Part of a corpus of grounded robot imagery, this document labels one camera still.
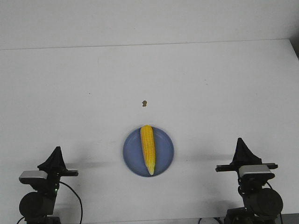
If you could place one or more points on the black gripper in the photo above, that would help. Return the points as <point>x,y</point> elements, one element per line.
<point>50,167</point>
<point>252,163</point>

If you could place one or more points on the blue round plate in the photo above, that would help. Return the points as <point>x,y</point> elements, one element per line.
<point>133,155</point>

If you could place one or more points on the yellow corn cob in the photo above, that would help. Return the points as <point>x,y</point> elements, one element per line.
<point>148,148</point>

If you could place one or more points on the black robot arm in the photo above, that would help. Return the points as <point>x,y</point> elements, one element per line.
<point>262,204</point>
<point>37,207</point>

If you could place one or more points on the small brown crumb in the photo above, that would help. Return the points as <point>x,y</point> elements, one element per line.
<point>144,103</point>

